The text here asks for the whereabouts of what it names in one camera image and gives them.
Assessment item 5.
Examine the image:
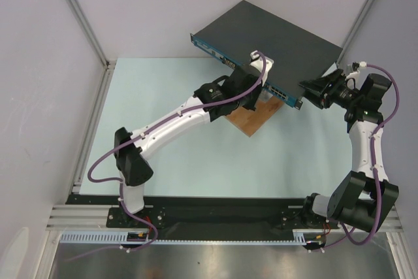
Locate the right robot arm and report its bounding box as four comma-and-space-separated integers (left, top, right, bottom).
300, 69, 399, 233

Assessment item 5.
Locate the wooden base board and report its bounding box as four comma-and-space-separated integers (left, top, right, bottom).
226, 97, 285, 137

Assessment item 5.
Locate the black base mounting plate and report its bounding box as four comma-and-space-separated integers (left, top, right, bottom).
67, 194, 338, 240

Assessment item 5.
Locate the metal switch stand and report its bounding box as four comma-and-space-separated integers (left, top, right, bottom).
259, 90, 272, 103

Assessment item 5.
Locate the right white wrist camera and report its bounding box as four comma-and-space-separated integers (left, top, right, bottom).
346, 61, 367, 80

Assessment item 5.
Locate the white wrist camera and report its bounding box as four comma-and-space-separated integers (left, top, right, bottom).
249, 51, 274, 85
346, 61, 367, 80

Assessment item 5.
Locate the black blue network switch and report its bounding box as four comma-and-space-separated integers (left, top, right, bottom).
191, 1, 342, 109

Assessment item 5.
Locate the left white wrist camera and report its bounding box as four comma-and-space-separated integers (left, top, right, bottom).
249, 51, 274, 85

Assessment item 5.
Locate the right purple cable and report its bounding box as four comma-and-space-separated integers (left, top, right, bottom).
306, 63, 402, 254

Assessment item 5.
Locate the purple cable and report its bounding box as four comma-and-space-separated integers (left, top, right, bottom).
65, 50, 266, 262
306, 63, 402, 254

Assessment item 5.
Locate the right aluminium frame post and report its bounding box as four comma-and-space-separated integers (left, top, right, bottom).
336, 0, 376, 65

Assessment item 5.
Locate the aluminium frame post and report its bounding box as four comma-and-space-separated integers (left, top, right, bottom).
66, 0, 110, 69
336, 0, 376, 65

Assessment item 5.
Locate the left aluminium frame post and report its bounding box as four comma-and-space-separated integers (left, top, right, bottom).
66, 0, 110, 69

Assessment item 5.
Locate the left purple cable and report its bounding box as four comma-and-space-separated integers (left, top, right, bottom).
65, 50, 266, 262

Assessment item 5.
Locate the white slotted cable duct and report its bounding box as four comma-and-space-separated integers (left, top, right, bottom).
60, 229, 322, 246

